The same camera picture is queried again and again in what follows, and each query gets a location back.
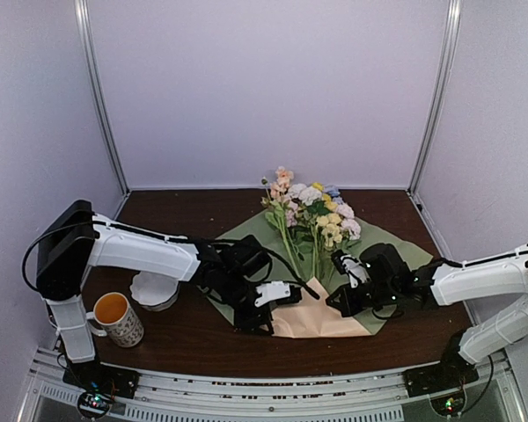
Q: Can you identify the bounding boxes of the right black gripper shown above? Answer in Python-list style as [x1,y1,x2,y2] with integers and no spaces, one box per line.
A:
[326,280,398,318]

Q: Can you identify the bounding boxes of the pink and green wrapping paper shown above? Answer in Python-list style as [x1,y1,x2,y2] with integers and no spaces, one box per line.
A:
[220,212,432,338]

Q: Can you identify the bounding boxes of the pink rose stem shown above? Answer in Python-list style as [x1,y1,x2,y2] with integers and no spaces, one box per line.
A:
[325,203,363,287]
[286,183,323,243]

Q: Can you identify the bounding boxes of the cream yellow rose spray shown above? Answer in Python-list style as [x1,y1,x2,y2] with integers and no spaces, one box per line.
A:
[307,212,345,282]

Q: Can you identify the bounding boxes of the yellow flower stem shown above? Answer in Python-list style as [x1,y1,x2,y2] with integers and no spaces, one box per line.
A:
[310,181,340,282]

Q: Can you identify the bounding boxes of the blue flower stem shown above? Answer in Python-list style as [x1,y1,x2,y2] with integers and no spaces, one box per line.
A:
[324,185,344,204]

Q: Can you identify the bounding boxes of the peach blossom stem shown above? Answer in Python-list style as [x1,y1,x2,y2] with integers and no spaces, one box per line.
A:
[260,166,301,278]

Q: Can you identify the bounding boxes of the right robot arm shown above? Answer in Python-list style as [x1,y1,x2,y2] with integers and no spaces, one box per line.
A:
[326,243,528,389]

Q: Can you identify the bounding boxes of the white scalloped bowl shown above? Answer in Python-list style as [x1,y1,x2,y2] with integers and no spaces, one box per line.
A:
[129,272,180,312]

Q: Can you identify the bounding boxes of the patterned mug with orange inside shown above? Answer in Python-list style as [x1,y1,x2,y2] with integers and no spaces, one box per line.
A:
[86,292,144,348]

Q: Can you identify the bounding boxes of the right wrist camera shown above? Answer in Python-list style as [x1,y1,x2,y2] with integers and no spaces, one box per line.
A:
[331,250,370,288]

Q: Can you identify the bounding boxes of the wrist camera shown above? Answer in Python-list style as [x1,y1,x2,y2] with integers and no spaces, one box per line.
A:
[331,250,370,288]
[254,281,302,308]

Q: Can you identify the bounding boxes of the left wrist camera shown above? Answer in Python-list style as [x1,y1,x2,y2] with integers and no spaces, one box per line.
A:
[254,281,302,308]

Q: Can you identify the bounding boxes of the aluminium front rail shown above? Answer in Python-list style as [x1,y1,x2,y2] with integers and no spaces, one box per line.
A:
[24,342,518,422]

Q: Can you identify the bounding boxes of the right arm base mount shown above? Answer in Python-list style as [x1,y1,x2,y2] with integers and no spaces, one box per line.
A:
[403,363,479,418]

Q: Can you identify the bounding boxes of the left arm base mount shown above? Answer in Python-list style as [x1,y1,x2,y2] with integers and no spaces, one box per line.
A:
[62,362,140,419]

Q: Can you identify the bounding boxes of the right aluminium frame post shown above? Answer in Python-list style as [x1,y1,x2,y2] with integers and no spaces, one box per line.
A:
[407,0,463,198]

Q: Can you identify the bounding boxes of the aluminium frame post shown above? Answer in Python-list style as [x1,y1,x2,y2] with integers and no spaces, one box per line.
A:
[74,0,130,196]
[407,0,463,198]

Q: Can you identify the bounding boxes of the left aluminium frame post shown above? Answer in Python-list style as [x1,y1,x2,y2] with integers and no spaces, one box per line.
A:
[74,0,130,196]

